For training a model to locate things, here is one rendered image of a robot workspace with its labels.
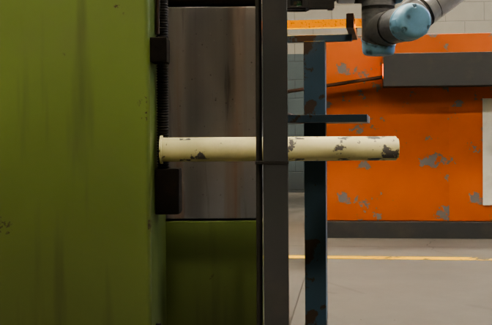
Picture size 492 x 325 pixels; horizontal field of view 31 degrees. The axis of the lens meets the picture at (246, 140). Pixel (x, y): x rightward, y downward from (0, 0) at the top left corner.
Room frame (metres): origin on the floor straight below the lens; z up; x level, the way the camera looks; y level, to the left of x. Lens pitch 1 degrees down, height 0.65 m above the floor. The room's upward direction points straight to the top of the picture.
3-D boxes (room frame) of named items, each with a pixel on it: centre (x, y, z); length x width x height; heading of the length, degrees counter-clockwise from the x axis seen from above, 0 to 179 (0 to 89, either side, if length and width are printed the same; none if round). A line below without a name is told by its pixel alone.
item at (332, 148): (1.63, -0.06, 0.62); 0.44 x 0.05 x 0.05; 89
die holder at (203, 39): (2.04, 0.24, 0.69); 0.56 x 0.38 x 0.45; 89
